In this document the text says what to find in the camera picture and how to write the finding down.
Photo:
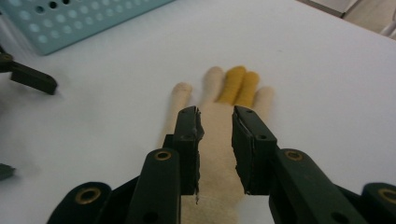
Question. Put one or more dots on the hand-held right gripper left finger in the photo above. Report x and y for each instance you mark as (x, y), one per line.
(174, 168)

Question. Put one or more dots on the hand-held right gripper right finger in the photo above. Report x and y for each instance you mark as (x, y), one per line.
(274, 174)

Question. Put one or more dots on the beige glove with orange fingers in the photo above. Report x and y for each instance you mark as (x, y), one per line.
(218, 140)

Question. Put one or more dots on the light blue plastic basket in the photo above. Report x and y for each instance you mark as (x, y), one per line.
(77, 18)

